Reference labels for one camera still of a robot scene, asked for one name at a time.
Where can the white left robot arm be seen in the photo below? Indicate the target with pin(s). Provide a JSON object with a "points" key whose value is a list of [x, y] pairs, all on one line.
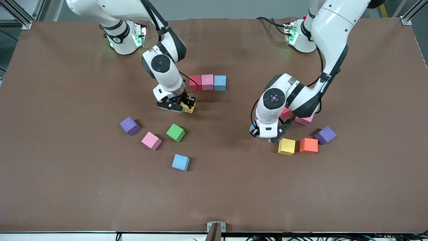
{"points": [[334, 26]]}

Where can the red foam cube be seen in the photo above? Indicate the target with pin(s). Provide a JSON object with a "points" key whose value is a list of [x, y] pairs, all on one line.
{"points": [[285, 112], [195, 81]]}

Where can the light blue foam cube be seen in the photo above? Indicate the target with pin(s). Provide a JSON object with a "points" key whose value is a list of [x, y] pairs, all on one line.
{"points": [[251, 127], [181, 162], [220, 82]]}

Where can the brown table mat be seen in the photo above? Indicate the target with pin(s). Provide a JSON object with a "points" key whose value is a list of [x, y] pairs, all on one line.
{"points": [[67, 194]]}

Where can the metal mount bracket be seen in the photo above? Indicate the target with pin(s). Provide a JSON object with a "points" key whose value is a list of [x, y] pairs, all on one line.
{"points": [[210, 226]]}

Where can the purple foam cube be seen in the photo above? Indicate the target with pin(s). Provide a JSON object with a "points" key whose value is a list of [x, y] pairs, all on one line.
{"points": [[129, 126], [325, 135]]}

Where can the green foam cube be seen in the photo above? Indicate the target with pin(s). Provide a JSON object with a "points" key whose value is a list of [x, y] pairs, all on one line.
{"points": [[175, 132]]}

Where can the orange foam cube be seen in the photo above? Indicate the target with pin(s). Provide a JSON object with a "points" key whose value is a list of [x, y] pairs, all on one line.
{"points": [[308, 145]]}

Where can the pink foam cube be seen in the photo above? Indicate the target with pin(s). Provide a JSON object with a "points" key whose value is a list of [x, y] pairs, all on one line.
{"points": [[303, 120], [207, 82], [151, 141]]}

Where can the aluminium frame post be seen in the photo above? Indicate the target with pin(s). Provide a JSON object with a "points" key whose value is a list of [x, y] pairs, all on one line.
{"points": [[16, 11], [413, 11]]}

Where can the base connector box green light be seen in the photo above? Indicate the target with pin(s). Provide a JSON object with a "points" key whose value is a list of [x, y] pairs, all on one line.
{"points": [[291, 33], [138, 35]]}

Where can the yellow foam cube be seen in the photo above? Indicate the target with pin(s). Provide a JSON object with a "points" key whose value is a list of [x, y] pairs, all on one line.
{"points": [[287, 146], [190, 109]]}

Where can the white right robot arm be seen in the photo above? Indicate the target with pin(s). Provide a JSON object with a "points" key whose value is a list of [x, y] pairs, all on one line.
{"points": [[167, 75]]}

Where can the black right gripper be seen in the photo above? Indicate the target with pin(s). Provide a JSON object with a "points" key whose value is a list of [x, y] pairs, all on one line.
{"points": [[185, 99]]}

